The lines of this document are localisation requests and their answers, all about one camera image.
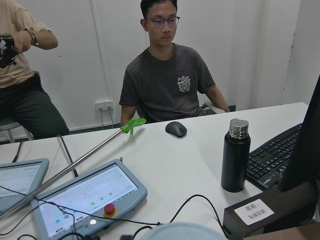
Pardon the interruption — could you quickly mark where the black computer mouse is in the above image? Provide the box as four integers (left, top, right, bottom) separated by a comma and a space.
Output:
165, 121, 187, 138

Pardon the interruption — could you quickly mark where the metal rod stand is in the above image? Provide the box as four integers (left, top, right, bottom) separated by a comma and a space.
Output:
0, 117, 146, 220

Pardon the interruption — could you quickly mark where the seated person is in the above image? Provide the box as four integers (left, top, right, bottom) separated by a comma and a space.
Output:
119, 0, 230, 125

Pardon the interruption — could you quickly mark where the black bottle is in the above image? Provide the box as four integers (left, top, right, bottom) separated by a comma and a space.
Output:
220, 118, 251, 193

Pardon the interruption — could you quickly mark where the black keyboard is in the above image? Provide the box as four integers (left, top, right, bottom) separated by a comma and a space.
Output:
245, 123, 302, 191

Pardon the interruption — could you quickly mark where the person in beige shirt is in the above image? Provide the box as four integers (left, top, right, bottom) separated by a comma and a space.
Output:
0, 0, 69, 139

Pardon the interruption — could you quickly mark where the black monitor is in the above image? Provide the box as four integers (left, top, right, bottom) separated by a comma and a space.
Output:
278, 81, 320, 192

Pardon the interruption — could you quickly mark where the dark box with label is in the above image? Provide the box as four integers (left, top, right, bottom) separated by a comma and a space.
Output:
223, 183, 318, 238

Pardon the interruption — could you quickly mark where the teach pendant with red button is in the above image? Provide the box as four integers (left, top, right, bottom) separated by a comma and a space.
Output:
0, 158, 49, 213

